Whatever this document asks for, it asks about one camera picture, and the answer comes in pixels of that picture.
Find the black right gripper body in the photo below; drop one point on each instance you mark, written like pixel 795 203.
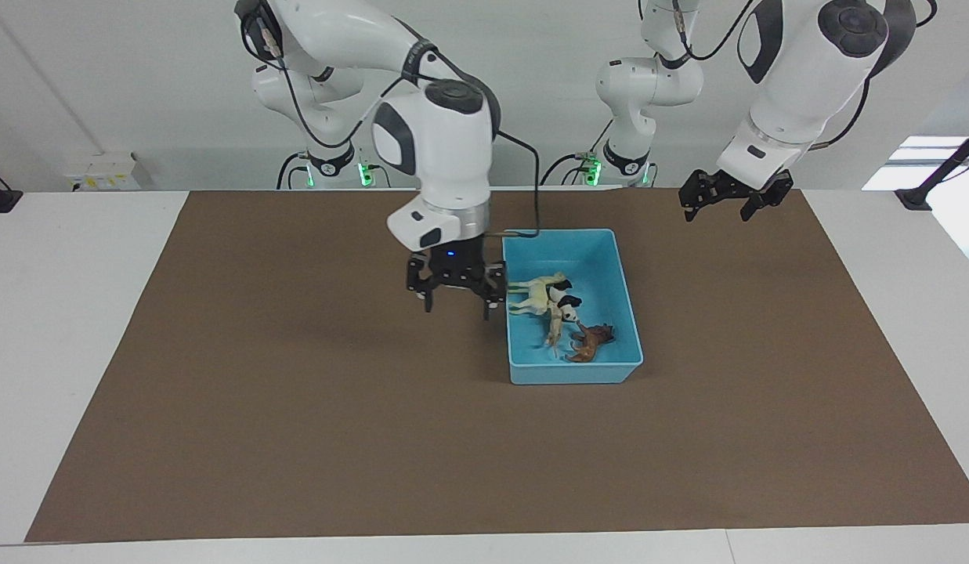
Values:
pixel 453 270

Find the brown table mat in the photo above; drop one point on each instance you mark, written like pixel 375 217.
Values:
pixel 296 439

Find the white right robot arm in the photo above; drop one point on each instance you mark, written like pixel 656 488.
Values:
pixel 445 172

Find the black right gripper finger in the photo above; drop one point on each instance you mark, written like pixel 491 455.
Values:
pixel 429 299
pixel 492 304

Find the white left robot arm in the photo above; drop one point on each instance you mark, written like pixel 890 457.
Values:
pixel 797 94

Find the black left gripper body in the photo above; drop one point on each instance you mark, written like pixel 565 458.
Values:
pixel 727 186

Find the orange striped tiger toy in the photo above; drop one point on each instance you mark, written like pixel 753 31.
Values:
pixel 554 329

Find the brown horse toy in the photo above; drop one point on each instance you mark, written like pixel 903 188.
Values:
pixel 592 341

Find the black and white panda toy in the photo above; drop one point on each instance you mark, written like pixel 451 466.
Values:
pixel 569 304

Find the cream llama toy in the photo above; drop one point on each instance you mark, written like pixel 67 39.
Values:
pixel 535 294

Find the light blue storage box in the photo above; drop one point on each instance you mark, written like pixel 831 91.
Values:
pixel 570 372

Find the white wall socket box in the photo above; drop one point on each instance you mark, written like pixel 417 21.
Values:
pixel 108 172

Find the black mounting stand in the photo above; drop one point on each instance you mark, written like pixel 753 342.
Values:
pixel 915 197

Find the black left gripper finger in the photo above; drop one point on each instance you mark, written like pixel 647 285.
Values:
pixel 747 210
pixel 690 211

